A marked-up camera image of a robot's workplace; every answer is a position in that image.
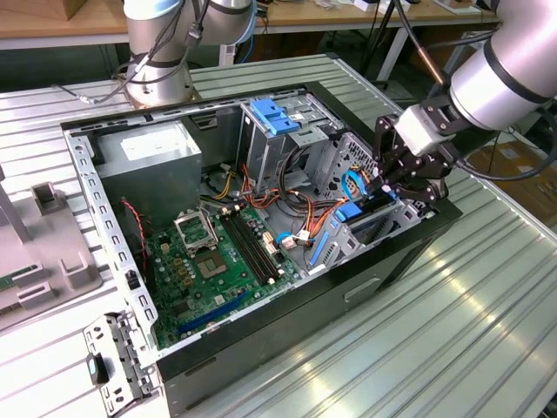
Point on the perforated metal disk bay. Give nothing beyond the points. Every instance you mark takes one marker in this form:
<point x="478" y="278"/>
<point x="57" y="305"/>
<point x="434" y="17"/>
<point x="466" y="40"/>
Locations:
<point x="350" y="244"/>

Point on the black RAM slot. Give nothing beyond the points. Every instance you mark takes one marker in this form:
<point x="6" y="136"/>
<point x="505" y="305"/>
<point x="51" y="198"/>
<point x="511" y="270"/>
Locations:
<point x="256" y="244"/>
<point x="245" y="249"/>

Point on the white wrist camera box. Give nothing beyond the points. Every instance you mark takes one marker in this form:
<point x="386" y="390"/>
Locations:
<point x="426" y="130"/>

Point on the blue plastic drive latch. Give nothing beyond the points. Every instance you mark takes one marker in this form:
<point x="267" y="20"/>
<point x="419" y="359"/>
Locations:
<point x="272" y="117"/>

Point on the metal expansion slot bracket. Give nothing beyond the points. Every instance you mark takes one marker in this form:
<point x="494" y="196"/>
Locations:
<point x="130" y="361"/>

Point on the grey power supply box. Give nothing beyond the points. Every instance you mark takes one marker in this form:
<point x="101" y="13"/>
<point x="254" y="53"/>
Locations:
<point x="148" y="174"/>

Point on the wooden desk white frame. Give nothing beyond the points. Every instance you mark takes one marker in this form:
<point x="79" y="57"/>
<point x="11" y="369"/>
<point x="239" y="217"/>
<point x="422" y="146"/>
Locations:
<point x="348" y="15"/>

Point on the grey parts rack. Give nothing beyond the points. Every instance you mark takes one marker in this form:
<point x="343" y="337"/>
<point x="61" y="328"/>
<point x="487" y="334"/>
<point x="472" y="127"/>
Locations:
<point x="48" y="235"/>

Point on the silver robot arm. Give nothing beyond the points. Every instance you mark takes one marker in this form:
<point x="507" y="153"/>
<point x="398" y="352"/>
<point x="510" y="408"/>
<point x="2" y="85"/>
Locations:
<point x="500" y="87"/>

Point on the black tripod stand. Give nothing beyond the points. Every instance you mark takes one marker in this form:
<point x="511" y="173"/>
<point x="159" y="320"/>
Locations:
<point x="377" y="39"/>

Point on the brown square base plate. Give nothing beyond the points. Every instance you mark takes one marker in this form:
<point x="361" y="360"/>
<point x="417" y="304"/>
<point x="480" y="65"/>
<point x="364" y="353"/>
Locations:
<point x="131" y="103"/>

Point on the brown cardboard box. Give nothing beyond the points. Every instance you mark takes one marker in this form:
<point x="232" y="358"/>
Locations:
<point x="531" y="196"/>

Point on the black open PC case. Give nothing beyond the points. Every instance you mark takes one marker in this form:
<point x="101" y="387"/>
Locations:
<point x="304" y="331"/>

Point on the CPU socket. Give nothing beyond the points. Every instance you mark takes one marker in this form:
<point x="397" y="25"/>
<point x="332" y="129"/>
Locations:
<point x="211" y="264"/>

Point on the green motherboard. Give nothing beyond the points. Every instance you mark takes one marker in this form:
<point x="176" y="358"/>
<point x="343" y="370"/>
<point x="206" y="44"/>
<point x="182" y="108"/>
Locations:
<point x="235" y="287"/>

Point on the blue expansion slot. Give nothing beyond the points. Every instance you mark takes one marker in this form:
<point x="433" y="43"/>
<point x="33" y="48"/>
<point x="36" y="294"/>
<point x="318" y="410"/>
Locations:
<point x="209" y="318"/>

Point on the grey metal drive cage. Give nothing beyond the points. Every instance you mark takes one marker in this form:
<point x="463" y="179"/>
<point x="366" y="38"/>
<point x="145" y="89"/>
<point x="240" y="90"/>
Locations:
<point x="265" y="152"/>

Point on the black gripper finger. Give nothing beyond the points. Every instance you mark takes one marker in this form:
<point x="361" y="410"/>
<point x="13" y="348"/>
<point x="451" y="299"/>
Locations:
<point x="422" y="189"/>
<point x="389" y="143"/>

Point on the hard disk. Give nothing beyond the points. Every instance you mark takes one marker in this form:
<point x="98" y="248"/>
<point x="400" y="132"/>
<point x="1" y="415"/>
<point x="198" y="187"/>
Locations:
<point x="348" y="212"/>

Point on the green RAM stick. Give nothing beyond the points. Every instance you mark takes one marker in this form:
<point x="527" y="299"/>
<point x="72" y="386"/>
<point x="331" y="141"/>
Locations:
<point x="6" y="282"/>

